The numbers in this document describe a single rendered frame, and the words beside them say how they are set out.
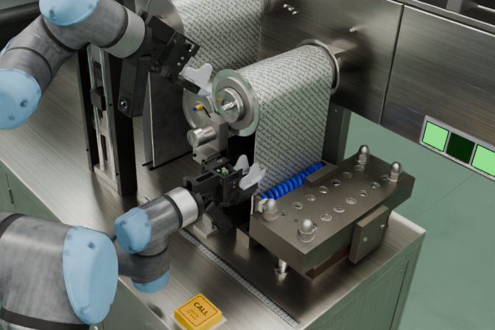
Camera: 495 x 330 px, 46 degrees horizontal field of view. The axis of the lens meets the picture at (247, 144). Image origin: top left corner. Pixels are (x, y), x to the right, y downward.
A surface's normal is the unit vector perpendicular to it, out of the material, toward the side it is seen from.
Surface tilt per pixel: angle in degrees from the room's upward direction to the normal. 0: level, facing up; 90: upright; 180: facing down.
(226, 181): 90
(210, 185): 90
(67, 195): 0
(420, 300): 0
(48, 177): 0
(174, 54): 91
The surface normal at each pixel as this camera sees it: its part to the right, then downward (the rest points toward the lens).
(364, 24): -0.73, 0.35
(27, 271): -0.20, -0.20
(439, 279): 0.04, -0.83
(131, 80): -0.71, 0.16
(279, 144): 0.68, 0.43
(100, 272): 0.99, 0.05
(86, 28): 0.33, 0.81
